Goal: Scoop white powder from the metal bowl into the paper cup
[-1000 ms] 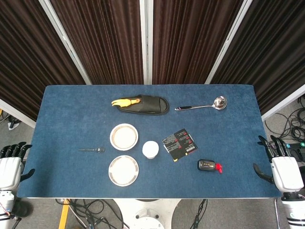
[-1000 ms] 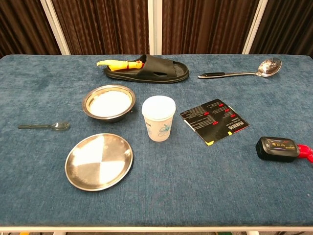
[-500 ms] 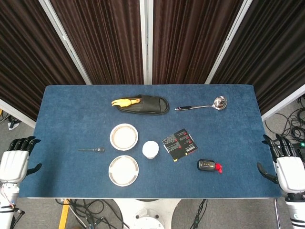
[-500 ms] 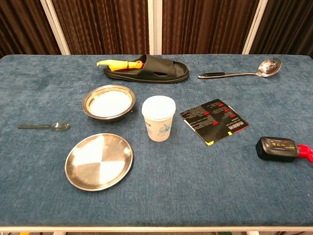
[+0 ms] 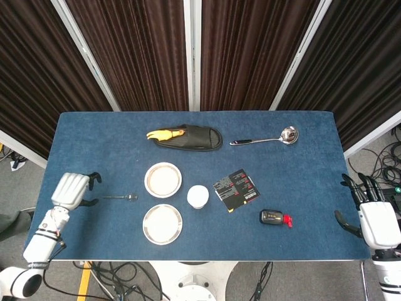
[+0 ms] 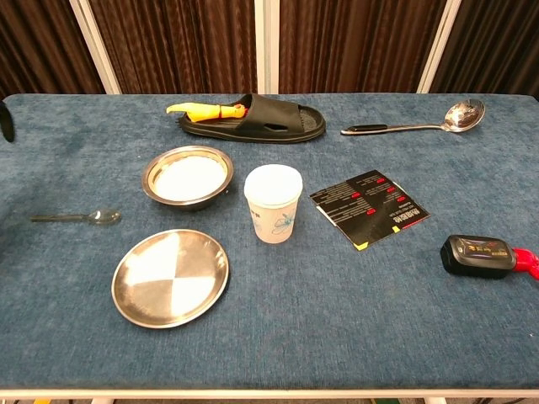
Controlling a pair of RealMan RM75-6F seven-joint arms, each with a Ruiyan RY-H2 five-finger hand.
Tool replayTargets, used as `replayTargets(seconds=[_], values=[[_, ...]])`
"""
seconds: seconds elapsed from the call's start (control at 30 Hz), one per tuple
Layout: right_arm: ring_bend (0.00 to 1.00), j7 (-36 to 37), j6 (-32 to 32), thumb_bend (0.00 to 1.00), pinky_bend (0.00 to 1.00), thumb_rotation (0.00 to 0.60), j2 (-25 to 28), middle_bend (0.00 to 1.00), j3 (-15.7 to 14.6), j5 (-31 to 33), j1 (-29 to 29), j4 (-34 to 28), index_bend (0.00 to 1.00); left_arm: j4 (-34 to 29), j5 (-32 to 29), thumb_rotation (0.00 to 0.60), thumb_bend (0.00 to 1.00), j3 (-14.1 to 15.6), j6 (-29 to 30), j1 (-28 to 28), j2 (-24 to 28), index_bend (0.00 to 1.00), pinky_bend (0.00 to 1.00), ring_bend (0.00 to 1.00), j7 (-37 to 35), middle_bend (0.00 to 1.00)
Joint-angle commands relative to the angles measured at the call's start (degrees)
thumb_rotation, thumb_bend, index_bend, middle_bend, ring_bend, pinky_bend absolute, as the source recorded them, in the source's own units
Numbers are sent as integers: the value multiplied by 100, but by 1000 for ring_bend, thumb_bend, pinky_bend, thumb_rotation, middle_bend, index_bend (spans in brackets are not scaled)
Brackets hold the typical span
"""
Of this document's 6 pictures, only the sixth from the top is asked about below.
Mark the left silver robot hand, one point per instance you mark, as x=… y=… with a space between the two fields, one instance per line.
x=6 y=123

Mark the small clear plastic spoon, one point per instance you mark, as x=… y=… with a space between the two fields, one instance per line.
x=101 y=216

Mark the beige powder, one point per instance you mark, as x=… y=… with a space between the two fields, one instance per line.
x=189 y=177

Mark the metal bowl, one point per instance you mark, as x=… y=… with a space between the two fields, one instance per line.
x=189 y=205

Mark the white paper cup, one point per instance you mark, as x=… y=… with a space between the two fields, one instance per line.
x=273 y=210

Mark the brown pleated curtain panel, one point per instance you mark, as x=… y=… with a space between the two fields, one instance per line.
x=38 y=42
x=358 y=42
x=497 y=42
x=181 y=42

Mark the yellow rubber chicken toy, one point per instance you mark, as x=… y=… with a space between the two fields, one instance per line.
x=206 y=113

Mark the round metal plate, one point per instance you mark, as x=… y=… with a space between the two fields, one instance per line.
x=168 y=278

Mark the black slipper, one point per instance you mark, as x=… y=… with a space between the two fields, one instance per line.
x=278 y=113

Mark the black printed card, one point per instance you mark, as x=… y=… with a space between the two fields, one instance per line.
x=370 y=208

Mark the blue table cloth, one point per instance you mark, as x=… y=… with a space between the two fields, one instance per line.
x=337 y=315

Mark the black red device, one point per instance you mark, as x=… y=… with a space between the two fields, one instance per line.
x=476 y=256

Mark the white partition post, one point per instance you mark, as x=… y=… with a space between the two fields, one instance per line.
x=267 y=46
x=440 y=46
x=94 y=46

